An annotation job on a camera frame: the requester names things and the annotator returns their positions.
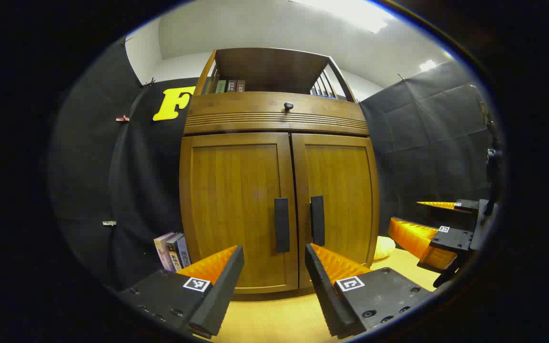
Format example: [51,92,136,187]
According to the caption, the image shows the yellow cushion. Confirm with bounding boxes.
[374,236,397,261]

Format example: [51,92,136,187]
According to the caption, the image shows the wooden shoe cabinet door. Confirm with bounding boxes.
[292,133,381,290]
[179,132,299,294]

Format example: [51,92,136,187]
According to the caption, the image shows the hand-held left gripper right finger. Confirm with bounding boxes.
[305,243,432,340]

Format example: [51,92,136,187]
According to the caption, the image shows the dark book with yellow label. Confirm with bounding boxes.
[166,233,183,272]

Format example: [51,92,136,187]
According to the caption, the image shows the black backdrop cloth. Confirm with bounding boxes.
[48,40,499,291]

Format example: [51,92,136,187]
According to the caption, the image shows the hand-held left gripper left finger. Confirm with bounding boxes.
[117,245,245,340]

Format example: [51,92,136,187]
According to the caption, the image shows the wooden cabinet drawer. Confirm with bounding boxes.
[183,91,370,136]

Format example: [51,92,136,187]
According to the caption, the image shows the wooden double-door shoe cabinet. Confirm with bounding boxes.
[178,47,381,294]

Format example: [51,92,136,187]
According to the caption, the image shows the large ceiling light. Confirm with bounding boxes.
[289,0,397,34]

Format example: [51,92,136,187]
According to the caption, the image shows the pale blue book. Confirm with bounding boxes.
[176,236,192,267]

